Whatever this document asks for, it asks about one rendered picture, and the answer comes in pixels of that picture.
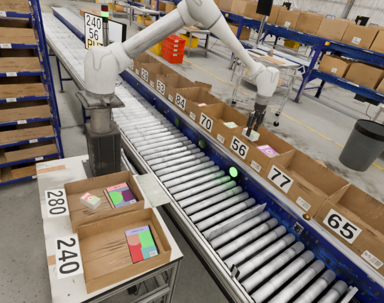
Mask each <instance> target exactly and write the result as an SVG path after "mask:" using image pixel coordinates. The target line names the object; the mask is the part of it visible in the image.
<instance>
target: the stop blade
mask: <svg viewBox="0 0 384 303"><path fill-rule="evenodd" d="M265 206H266V203H264V204H262V205H260V206H258V207H256V208H254V209H252V210H251V211H249V212H247V213H245V214H243V215H241V216H239V217H237V218H235V219H233V220H232V221H230V222H228V223H226V224H224V225H222V226H220V227H218V228H216V229H214V230H212V231H211V233H210V236H209V239H208V241H211V240H212V239H214V238H216V237H218V236H220V235H222V234H224V233H225V232H227V231H229V230H231V229H233V228H234V227H237V226H238V225H240V224H242V223H244V222H246V221H247V220H249V219H251V218H253V217H255V216H257V215H259V214H260V213H262V212H263V210H264V208H265Z"/></svg>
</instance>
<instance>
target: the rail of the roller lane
mask: <svg viewBox="0 0 384 303"><path fill-rule="evenodd" d="M45 36H46V41H47V42H48V44H49V45H50V47H51V48H52V49H53V48H54V49H55V53H56V55H57V56H58V58H59V59H60V60H61V62H62V63H63V64H64V66H65V67H66V66H67V67H68V68H69V69H67V67H66V69H67V70H68V71H69V73H70V74H71V76H72V77H73V79H74V80H75V81H76V83H77V84H78V85H79V87H80V88H81V90H82V91H85V84H84V82H83V81H82V79H81V78H80V77H79V76H78V74H77V73H76V72H75V71H74V69H73V68H72V66H71V65H70V64H69V63H68V61H67V60H66V59H65V58H64V56H63V55H62V54H61V52H60V51H59V50H58V48H57V47H56V46H55V45H54V43H53V42H52V41H51V39H50V38H49V37H48V36H47V34H46V33H45ZM53 51H54V50H53ZM118 128H119V127H118ZM119 130H120V128H119ZM120 132H121V145H122V146H123V148H124V149H125V151H126V152H127V154H128V155H129V156H130V157H131V159H132V161H134V163H135V165H136V166H137V167H138V168H139V170H140V172H141V173H142V174H148V173H152V174H153V175H154V177H155V179H156V180H157V182H158V184H159V185H160V187H161V188H162V190H163V191H164V193H165V194H166V196H167V197H168V199H169V201H170V203H166V204H164V205H165V206H166V208H167V209H168V210H169V212H170V213H171V215H172V216H173V217H174V219H175V220H176V221H177V223H178V224H179V226H180V227H181V228H182V230H183V231H184V232H185V234H186V235H187V237H188V238H189V239H190V241H191V242H192V243H193V245H194V246H195V248H196V249H197V250H198V252H199V253H200V254H201V256H202V257H203V259H204V260H205V261H206V263H207V264H208V266H209V267H210V269H211V270H212V271H213V273H214V274H215V275H216V277H217V278H218V280H219V281H220V282H221V284H222V285H223V286H224V288H225V290H226V291H227V292H228V293H229V295H230V296H231V297H232V299H233V301H234V302H235V303H254V302H253V300H252V299H251V298H250V296H249V295H248V294H247V293H246V291H245V290H244V289H243V287H242V286H241V285H240V284H239V282H238V281H237V280H236V279H235V277H234V279H233V280H231V278H230V275H231V272H230V271H229V269H228V268H227V267H226V266H225V264H224V263H223V261H222V260H221V259H220V258H219V256H218V255H217V254H216V253H215V251H214V250H213V248H212V247H211V246H210V245H209V243H208V242H207V241H206V240H205V238H204V237H203V236H202V234H201V233H200V232H199V231H198V229H197V228H196V226H194V224H193V223H192V221H191V220H190V219H189V218H188V217H187V215H186V214H185V213H184V211H183V210H182V209H181V207H180V206H179V205H178V204H177V202H176V201H175V199H173V197H172V196H171V194H170V193H169V192H168V191H167V189H166V188H165V187H164V185H163V184H162V183H161V181H160V180H159V179H158V178H157V176H156V175H155V174H154V172H153V171H152V170H151V169H150V167H149V166H148V165H147V163H146V162H145V161H144V160H143V158H142V157H141V156H140V154H139V153H138V152H137V151H136V149H135V148H134V146H133V145H132V144H131V143H130V141H129V140H128V139H127V138H126V136H125V135H124V133H122V131H121V130H120Z"/></svg>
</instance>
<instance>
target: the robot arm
mask: <svg viewBox="0 0 384 303"><path fill-rule="evenodd" d="M198 23H201V24H202V25H203V26H204V27H205V28H207V29H208V30H209V31H210V32H211V33H212V34H214V35H215V36H217V38H219V39H220V40H221V41H222V42H224V43H225V44H226V45H227V46H228V47H229V49H230V50H231V51H232V52H233V53H234V54H235V55H236V56H237V57H238V58H239V59H240V60H241V61H242V62H243V64H244V65H245V66H246V67H247V69H248V75H249V77H250V78H251V80H252V81H253V82H254V83H255V84H256V85H257V88H258V91H257V95H256V97H255V104H254V111H253V112H250V113H249V118H248V122H247V124H246V126H247V127H248V129H247V131H246V136H248V137H249V136H250V134H251V130H252V125H253V124H254V121H255V120H256V119H257V121H256V124H255V125H254V128H253V130H254V131H256V132H257V130H258V127H259V126H260V125H261V124H262V122H263V118H264V115H265V113H266V111H265V110H266V107H267V105H268V104H269V102H270V99H271V97H272V94H273V93H274V91H275V89H276V86H277V84H278V80H279V70H278V69H276V68H274V67H267V68H266V67H265V66H264V65H262V63H256V62H255V61H254V60H253V59H252V58H251V57H250V56H249V54H248V53H247V51H246V50H245V49H244V47H243V46H242V45H241V43H240V42H239V41H238V39H237V38H236V36H235V35H234V34H233V32H232V31H231V29H230V27H229V26H228V24H227V22H226V21H225V19H224V17H223V15H222V13H221V12H220V11H219V9H218V7H217V5H216V4H215V3H214V2H213V0H182V1H181V2H180V3H179V4H178V6H177V8H176V9H175V10H173V11H172V12H170V13H168V14H167V15H165V16H164V17H162V18H161V19H159V20H157V21H156V22H155V23H153V24H151V25H150V26H148V27H146V28H145V29H143V30H142V31H140V32H139V33H137V34H136V35H134V36H133V37H131V38H129V39H128V40H126V41H125V42H123V43H122V42H119V41H116V42H114V43H112V44H110V45H109V46H107V47H104V46H93V47H91V48H89V50H88V52H87V53H86V56H85V60H84V79H85V91H80V92H79V94H80V95H81V96H82V97H83V98H84V99H85V100H86V102H87V105H88V106H96V105H105V106H106V107H110V106H111V105H114V104H115V105H120V104H121V101H120V100H119V99H117V98H116V96H115V83H116V80H117V75H118V74H119V73H121V72H123V71H124V70H125V69H127V68H128V67H130V66H131V65H132V61H133V58H135V57H137V56H138V55H140V54H141V53H143V52H145V51H146V50H148V49H149V48H151V47H153V46H154V45H156V44H158V43H159V42H161V41H162V40H164V39H166V38H167V37H169V36H170V35H172V34H173V33H175V32H177V31H178V30H180V29H182V28H184V27H185V26H187V27H190V26H193V25H195V24H198Z"/></svg>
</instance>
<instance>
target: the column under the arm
mask: <svg viewBox="0 0 384 303"><path fill-rule="evenodd" d="M85 132H86V138H87V148H88V159H86V160H82V165H83V167H84V170H85V174H86V176H87V178H88V179H89V178H92V177H97V176H102V175H106V174H112V173H117V172H120V171H126V170H127V168H126V166H125V165H124V163H123V161H122V159H121V132H120V130H119V128H118V127H117V125H116V124H115V122H114V120H110V121H109V130H108V131H107V132H95V131H93V130H92V129H91V122H89V123H85Z"/></svg>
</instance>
